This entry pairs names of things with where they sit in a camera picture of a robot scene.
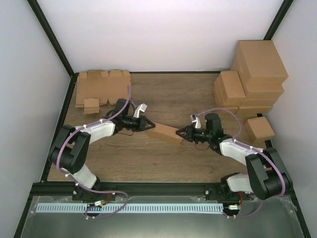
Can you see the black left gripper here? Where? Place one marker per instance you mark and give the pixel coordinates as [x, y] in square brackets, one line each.
[141, 127]

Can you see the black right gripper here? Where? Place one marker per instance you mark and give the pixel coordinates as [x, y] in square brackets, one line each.
[190, 138]

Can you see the brown cardboard box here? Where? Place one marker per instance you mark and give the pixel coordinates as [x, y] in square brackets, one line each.
[166, 134]

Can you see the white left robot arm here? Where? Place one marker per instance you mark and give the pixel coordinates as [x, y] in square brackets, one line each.
[70, 148]

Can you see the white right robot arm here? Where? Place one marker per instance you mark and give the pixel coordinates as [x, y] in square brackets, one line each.
[266, 174]

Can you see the medium folded cardboard box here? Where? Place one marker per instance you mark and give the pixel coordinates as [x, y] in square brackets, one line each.
[228, 90]

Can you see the small single cardboard box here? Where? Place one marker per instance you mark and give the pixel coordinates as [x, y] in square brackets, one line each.
[259, 129]

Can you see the large top cardboard box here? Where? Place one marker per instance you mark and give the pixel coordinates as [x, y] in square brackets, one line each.
[258, 63]

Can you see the stack of flat cardboard blanks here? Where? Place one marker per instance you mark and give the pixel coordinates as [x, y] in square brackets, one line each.
[106, 86]

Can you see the small loose cardboard flap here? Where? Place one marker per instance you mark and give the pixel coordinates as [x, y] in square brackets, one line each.
[91, 106]

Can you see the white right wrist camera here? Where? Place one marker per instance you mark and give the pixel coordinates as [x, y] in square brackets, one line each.
[195, 121]

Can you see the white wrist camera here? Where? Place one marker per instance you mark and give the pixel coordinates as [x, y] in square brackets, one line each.
[195, 121]
[140, 109]

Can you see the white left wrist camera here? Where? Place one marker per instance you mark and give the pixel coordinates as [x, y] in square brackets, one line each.
[140, 109]

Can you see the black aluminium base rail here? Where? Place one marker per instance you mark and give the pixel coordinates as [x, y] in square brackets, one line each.
[209, 191]

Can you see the light blue slotted cable duct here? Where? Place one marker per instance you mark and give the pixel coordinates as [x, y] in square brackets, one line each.
[133, 208]

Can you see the black frame post right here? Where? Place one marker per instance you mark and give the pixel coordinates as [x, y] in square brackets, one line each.
[281, 13]

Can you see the black frame post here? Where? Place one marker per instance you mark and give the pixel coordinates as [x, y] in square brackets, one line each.
[39, 14]
[281, 13]

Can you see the black frame post left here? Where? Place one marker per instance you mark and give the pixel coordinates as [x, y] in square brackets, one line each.
[39, 14]

